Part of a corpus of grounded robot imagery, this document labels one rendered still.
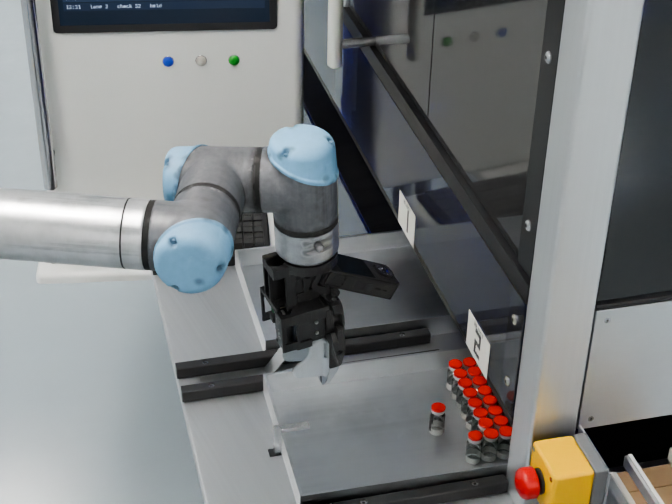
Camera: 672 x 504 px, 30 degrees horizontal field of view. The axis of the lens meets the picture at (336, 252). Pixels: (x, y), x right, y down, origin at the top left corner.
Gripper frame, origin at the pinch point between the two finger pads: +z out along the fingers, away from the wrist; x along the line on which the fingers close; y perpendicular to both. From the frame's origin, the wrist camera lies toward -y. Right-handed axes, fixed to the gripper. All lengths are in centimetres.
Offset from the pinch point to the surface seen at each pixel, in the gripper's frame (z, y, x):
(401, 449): 19.9, -11.4, -1.7
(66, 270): 28, 20, -75
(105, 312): 113, -2, -168
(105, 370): 111, 5, -143
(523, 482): 7.0, -16.6, 21.2
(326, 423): 19.8, -3.9, -10.8
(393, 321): 17.9, -21.7, -25.5
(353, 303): 21.4, -19.7, -36.4
